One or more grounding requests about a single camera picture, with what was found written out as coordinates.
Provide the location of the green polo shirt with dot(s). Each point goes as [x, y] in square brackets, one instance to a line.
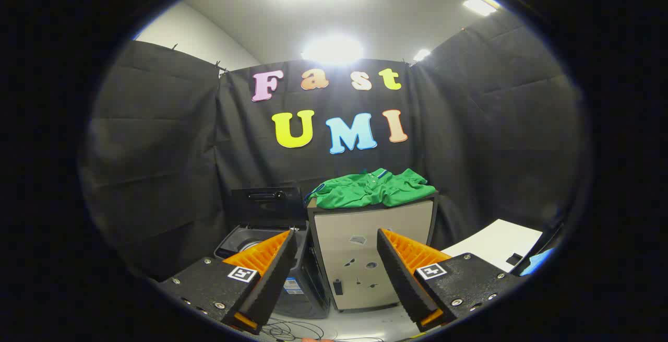
[365, 193]

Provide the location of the beige cabinet with dark top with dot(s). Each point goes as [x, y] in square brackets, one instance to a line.
[355, 227]

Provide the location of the rectangular ceiling light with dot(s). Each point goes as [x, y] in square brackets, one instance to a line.
[479, 5]

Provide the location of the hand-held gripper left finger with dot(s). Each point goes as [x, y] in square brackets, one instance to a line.
[274, 279]

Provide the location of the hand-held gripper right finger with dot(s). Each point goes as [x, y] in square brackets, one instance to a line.
[402, 279]

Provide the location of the grey washing machine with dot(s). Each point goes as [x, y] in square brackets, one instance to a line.
[308, 300]

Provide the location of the round ceiling light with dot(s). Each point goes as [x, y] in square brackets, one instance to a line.
[334, 49]

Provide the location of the white table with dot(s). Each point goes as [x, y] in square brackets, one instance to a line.
[496, 243]

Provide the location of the small black box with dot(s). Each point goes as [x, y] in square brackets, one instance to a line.
[514, 259]

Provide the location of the dark transparent washing machine lid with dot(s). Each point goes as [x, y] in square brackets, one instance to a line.
[266, 211]

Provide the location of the black backdrop cloth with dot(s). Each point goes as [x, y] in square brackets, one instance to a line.
[156, 149]

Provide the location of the light blue cloth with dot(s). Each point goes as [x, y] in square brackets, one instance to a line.
[537, 262]

